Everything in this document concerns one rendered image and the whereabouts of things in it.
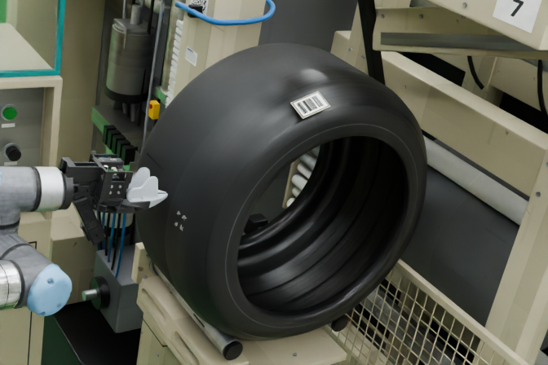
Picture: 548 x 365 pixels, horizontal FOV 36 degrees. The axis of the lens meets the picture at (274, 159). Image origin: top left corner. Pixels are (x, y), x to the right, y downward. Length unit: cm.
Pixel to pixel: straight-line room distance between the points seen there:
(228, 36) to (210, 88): 26
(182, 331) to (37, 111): 62
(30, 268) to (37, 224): 78
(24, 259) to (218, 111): 44
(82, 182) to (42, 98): 59
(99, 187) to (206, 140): 21
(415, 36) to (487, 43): 20
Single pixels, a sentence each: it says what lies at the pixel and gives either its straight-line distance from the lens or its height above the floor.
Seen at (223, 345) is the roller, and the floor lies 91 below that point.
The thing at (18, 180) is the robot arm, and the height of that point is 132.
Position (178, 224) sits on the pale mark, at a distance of 152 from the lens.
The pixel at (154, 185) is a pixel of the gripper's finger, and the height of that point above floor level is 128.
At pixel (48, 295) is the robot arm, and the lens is 133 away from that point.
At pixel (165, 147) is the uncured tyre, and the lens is 158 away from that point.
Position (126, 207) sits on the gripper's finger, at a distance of 147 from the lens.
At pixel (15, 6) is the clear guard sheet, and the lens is 189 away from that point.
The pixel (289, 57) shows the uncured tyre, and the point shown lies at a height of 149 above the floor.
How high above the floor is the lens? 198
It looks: 25 degrees down
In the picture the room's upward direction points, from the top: 11 degrees clockwise
